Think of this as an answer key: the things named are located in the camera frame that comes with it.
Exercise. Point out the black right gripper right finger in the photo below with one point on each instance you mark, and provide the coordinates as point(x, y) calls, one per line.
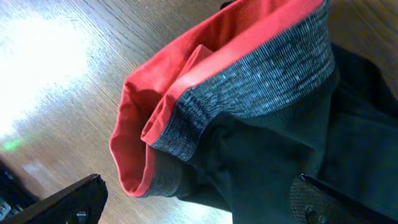
point(313, 202)

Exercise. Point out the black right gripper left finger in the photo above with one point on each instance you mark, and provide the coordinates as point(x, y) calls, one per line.
point(81, 202)

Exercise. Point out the black leggings red waistband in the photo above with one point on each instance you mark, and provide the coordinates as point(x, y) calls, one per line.
point(231, 112)

